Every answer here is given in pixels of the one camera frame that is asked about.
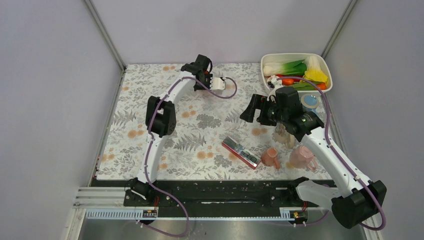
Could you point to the green cucumber toy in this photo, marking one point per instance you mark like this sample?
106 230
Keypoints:
304 86

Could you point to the white rectangular vegetable bin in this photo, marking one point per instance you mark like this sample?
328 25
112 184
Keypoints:
288 57

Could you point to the white enoki mushroom toy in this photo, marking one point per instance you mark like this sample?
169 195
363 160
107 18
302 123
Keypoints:
312 63

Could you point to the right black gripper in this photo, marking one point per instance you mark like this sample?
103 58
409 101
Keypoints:
259 102

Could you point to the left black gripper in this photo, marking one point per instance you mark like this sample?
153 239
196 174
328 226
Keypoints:
208 77

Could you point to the cream patterned mug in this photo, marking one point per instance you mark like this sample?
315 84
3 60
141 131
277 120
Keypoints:
282 136

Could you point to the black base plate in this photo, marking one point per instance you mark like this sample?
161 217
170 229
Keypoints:
213 198

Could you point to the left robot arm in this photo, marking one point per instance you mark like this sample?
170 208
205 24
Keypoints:
161 122

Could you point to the blue ceramic cup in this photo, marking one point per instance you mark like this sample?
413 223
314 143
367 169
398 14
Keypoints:
310 103

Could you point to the translucent pink pitcher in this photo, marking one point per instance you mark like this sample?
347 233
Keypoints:
302 157

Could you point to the floral tablecloth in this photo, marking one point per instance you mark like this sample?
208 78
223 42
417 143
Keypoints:
194 150

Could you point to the salmon pink mug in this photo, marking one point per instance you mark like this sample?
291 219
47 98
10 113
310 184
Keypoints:
270 158

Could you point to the red chili toy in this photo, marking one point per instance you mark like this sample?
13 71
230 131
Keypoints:
288 80

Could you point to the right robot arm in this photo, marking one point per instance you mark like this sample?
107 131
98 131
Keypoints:
356 200

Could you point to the orange carrot toy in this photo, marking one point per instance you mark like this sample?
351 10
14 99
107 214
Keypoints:
321 85

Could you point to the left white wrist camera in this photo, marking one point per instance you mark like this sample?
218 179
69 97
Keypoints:
217 84

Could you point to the red silver rectangular box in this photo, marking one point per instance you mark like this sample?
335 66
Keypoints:
242 153

